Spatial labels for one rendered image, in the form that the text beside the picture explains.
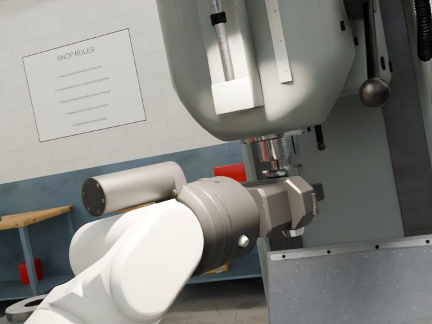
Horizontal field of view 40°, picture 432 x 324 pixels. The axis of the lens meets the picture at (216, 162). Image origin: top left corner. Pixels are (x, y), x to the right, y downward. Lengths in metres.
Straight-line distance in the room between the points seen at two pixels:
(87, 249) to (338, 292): 0.61
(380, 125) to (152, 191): 0.59
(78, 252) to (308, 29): 0.31
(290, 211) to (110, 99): 5.05
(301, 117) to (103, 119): 5.11
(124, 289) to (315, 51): 0.30
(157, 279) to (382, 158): 0.65
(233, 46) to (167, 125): 4.82
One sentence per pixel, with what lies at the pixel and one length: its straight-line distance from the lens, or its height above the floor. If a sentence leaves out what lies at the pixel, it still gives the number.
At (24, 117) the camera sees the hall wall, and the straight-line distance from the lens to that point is 6.20.
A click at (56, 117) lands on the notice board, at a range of 5.98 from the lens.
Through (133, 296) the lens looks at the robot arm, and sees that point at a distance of 0.47.
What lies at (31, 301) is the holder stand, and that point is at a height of 1.13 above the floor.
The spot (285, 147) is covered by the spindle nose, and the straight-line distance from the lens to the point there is 0.68.
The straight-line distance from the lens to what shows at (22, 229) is 5.35.
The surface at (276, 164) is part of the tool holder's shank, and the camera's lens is 0.69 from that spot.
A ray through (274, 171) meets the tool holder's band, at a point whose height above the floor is 1.27.
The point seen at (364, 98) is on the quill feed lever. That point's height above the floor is 1.33.
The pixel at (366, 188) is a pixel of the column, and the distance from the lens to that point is 1.07.
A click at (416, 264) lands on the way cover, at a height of 1.04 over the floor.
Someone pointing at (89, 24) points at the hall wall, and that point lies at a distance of 5.78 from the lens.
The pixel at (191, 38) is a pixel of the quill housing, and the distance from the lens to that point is 0.64.
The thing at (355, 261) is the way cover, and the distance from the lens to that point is 1.08.
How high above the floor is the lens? 1.33
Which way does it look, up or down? 3 degrees down
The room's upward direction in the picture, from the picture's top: 11 degrees counter-clockwise
